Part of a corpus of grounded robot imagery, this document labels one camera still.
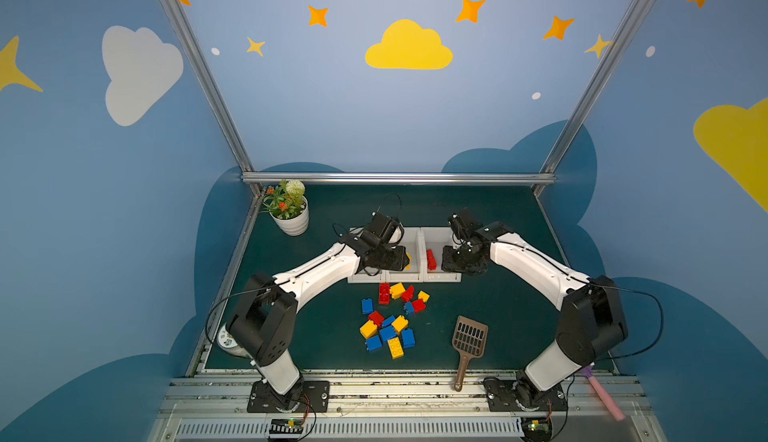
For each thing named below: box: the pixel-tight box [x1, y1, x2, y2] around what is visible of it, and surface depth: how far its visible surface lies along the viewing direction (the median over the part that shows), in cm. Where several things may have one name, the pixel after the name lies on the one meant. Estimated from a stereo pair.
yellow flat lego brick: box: [387, 336, 405, 360], surface depth 83 cm
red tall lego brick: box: [379, 282, 391, 305], surface depth 93 cm
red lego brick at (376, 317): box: [368, 310, 384, 327], surface depth 88 cm
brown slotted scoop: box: [452, 315, 489, 392], surface depth 86 cm
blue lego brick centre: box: [379, 315, 397, 342], surface depth 85 cm
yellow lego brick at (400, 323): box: [391, 315, 409, 335], surface depth 86 cm
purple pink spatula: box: [582, 365, 626, 421], surface depth 75 cm
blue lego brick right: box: [402, 328, 415, 348], surface depth 84 cm
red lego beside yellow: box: [401, 285, 415, 303], surface depth 92 cm
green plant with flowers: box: [261, 179, 307, 220], surface depth 99 cm
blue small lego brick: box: [361, 298, 373, 315], surface depth 90 cm
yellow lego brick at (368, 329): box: [360, 320, 378, 339], surface depth 85 cm
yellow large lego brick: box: [389, 282, 406, 300], surface depth 93 cm
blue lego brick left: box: [365, 335, 383, 352], surface depth 84 cm
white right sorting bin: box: [420, 227, 462, 283], surface depth 95 cm
